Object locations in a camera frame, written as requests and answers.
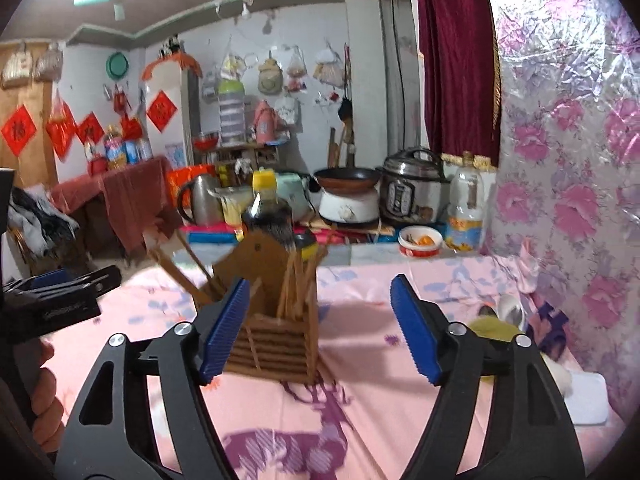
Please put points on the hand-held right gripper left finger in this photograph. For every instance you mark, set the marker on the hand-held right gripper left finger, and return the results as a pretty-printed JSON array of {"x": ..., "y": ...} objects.
[{"x": 225, "y": 330}]

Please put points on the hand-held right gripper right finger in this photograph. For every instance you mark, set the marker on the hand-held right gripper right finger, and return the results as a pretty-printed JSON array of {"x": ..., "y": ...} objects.
[{"x": 417, "y": 330}]

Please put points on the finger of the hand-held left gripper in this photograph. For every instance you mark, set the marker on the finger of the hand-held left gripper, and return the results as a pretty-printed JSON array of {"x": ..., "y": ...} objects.
[
  {"x": 90, "y": 282},
  {"x": 50, "y": 277}
]

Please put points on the wooden slatted chopstick holder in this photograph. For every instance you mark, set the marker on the wooden slatted chopstick holder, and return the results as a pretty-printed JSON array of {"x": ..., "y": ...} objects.
[{"x": 275, "y": 350}]

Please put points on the bunch of wooden chopsticks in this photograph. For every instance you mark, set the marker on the bunch of wooden chopsticks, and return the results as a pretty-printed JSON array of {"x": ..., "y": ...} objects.
[{"x": 295, "y": 285}]

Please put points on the person's left hand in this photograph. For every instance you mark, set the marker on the person's left hand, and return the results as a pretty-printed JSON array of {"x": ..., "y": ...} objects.
[{"x": 47, "y": 400}]

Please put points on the grey clothes pile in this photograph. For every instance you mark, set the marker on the grey clothes pile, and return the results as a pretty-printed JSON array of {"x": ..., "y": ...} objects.
[{"x": 40, "y": 220}]

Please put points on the red and white bowl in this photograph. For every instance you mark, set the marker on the red and white bowl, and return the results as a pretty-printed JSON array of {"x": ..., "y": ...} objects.
[{"x": 420, "y": 242}]

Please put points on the pink deer printed bedsheet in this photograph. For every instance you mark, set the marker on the pink deer printed bedsheet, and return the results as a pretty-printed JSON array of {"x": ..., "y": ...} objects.
[{"x": 360, "y": 410}]

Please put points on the red cloth covered table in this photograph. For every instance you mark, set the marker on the red cloth covered table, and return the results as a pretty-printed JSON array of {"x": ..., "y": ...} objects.
[{"x": 125, "y": 190}]

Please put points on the dark sauce bottle yellow cap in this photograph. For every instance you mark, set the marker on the dark sauce bottle yellow cap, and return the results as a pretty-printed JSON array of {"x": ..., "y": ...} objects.
[{"x": 267, "y": 215}]

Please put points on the steel kettle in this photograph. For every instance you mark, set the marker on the steel kettle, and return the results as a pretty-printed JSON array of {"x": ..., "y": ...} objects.
[{"x": 202, "y": 202}]

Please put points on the dark blue cloth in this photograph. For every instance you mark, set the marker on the dark blue cloth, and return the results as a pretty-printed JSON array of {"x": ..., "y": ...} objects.
[{"x": 550, "y": 327}]

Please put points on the clear cooking oil bottle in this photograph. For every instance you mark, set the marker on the clear cooking oil bottle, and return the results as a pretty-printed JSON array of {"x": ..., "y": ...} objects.
[{"x": 465, "y": 205}]

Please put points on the yellow oil bottle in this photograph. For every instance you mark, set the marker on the yellow oil bottle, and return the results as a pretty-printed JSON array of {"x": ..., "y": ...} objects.
[{"x": 115, "y": 150}]

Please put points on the steel electric pressure cooker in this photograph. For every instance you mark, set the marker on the steel electric pressure cooker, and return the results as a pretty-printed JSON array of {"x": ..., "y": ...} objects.
[{"x": 412, "y": 190}]

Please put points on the red diamond paper poster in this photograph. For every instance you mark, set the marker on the red diamond paper poster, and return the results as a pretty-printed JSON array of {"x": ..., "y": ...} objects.
[
  {"x": 160, "y": 111},
  {"x": 90, "y": 129},
  {"x": 19, "y": 130}
]

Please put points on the brown wok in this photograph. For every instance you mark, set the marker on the brown wok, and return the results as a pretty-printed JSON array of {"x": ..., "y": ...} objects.
[{"x": 347, "y": 178}]

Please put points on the red basin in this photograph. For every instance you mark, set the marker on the red basin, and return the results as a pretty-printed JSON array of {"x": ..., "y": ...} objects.
[{"x": 206, "y": 141}]

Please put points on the white plastic lid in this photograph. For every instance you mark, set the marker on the white plastic lid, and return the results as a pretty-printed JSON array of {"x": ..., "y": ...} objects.
[{"x": 587, "y": 400}]

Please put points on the white refrigerator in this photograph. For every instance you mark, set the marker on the white refrigerator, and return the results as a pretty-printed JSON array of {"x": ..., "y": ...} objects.
[{"x": 185, "y": 105}]

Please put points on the striped stacked container green lid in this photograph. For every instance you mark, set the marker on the striped stacked container green lid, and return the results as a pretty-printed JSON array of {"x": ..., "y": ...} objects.
[{"x": 231, "y": 115}]

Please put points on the green round plate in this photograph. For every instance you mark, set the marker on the green round plate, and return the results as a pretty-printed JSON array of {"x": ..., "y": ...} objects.
[{"x": 117, "y": 66}]

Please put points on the panda plush toy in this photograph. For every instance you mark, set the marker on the panda plush toy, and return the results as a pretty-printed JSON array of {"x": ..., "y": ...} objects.
[{"x": 170, "y": 46}]

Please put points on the cream hanging pouch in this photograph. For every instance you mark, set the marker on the cream hanging pouch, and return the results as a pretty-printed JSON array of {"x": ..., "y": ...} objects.
[{"x": 270, "y": 76}]

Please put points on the dark red curtain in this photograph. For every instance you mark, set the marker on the dark red curtain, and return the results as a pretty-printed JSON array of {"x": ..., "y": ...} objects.
[{"x": 457, "y": 60}]

